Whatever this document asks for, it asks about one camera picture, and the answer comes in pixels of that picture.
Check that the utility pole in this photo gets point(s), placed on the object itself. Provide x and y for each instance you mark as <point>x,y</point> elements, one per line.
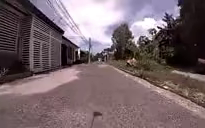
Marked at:
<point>89,51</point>

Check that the grey asphalt road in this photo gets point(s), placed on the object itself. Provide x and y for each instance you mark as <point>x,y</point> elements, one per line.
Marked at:
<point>100,96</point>

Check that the dark low building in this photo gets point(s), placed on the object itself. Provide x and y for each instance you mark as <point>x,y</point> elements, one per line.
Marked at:
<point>69,51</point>

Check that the pale concrete apron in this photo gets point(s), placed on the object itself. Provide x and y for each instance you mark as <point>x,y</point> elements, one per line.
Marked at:
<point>40,81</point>

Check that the grey louvred building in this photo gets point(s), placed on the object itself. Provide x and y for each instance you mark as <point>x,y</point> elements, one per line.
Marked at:
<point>40,46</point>

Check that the grass verge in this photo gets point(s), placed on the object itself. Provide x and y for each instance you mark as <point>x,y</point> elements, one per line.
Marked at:
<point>176,83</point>

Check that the concrete kerb strip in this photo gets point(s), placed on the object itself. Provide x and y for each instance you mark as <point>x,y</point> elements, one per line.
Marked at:
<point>176,96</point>

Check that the row of trees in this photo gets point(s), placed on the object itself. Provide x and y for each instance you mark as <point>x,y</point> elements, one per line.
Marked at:
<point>190,33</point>

